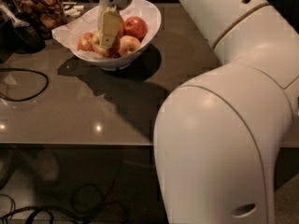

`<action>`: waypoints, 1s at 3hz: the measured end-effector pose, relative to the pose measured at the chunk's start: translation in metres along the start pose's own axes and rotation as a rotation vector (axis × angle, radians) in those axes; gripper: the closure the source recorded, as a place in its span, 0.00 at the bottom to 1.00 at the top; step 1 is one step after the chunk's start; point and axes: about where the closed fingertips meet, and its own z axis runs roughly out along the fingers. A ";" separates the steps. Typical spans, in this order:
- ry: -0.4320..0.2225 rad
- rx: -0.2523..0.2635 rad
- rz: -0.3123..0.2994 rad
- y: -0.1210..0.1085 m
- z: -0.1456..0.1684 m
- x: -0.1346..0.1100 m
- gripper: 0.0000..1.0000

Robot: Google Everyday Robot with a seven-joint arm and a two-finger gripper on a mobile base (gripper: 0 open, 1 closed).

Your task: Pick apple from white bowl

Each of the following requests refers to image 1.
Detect back right red apple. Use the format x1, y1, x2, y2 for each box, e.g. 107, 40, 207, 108
123, 16, 148, 40

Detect black round appliance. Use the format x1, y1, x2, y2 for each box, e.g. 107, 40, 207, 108
7, 24, 46, 53

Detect left small red apple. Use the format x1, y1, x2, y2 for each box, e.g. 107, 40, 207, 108
77, 33, 93, 51

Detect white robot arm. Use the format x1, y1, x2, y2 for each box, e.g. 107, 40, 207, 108
153, 0, 299, 224

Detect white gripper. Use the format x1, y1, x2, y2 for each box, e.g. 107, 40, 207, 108
97, 0, 133, 48

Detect yellow-red apple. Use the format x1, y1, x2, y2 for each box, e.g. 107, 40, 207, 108
119, 35, 141, 57
92, 31, 121, 58

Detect white small items behind bowl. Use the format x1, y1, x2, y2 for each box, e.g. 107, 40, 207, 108
64, 5, 85, 18

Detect glass jar of dried chips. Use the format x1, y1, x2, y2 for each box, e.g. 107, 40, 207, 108
13, 0, 66, 39

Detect black cables on floor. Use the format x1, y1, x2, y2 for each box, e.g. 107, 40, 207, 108
0, 149, 129, 224

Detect black cable on table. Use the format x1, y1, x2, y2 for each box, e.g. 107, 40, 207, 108
0, 67, 50, 103

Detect white ceramic bowl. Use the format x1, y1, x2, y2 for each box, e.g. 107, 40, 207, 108
86, 0, 162, 71

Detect white scoop handle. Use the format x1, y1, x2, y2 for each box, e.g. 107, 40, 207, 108
0, 0, 30, 28

